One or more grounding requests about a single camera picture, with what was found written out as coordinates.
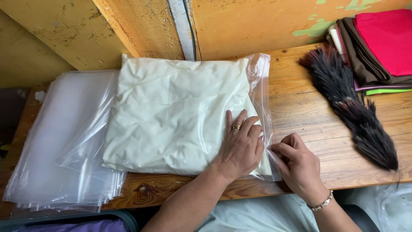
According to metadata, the white wooden wall strip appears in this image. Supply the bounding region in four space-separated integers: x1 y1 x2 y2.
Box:
168 0 197 62

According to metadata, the metal link bracelet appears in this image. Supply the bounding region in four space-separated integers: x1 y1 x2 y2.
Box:
307 190 334 212

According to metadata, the green folded fabric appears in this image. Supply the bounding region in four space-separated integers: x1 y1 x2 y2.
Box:
365 87 412 96

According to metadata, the pink folded fabric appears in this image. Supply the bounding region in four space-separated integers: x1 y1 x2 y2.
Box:
335 27 412 92

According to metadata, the black feather duster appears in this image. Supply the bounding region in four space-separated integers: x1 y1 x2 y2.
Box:
299 44 400 172

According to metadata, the white folded fabric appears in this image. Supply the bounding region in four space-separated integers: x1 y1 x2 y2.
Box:
328 24 345 56

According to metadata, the person's right hand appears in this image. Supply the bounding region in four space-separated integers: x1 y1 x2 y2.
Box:
267 133 326 204

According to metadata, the dark green crate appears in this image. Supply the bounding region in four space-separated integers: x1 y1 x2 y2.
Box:
0 209 139 232

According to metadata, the brown folded fabric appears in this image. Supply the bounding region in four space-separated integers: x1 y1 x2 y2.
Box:
336 17 412 87

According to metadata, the stack of empty clear bags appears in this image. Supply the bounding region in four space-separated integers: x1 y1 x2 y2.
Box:
3 69 128 214

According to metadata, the clear plastic packing bag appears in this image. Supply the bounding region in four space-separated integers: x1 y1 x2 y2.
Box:
102 53 283 182

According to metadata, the purple cloth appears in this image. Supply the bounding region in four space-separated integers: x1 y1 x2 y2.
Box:
12 218 128 232

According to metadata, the folded white cloth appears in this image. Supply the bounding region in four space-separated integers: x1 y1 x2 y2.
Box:
102 53 272 177

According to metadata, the blue wall cable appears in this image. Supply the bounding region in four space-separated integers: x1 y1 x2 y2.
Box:
182 0 197 61

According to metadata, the person's left hand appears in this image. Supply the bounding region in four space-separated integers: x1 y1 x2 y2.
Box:
212 109 266 183

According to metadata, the red folded fabric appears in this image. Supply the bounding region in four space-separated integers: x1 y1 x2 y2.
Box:
353 9 412 77

